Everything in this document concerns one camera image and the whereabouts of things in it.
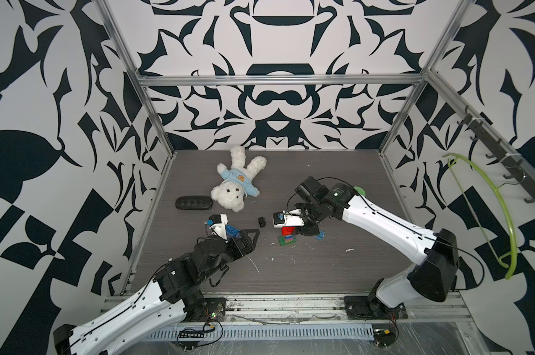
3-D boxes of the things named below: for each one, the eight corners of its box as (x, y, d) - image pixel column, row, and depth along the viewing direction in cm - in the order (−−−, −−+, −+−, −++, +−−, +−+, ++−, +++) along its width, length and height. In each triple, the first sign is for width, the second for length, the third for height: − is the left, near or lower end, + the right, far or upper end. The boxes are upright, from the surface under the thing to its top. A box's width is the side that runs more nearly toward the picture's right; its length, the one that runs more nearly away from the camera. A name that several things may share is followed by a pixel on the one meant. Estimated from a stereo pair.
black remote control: (176, 210, 99) (171, 203, 94) (179, 201, 102) (174, 193, 97) (211, 210, 99) (208, 203, 94) (213, 201, 102) (210, 193, 97)
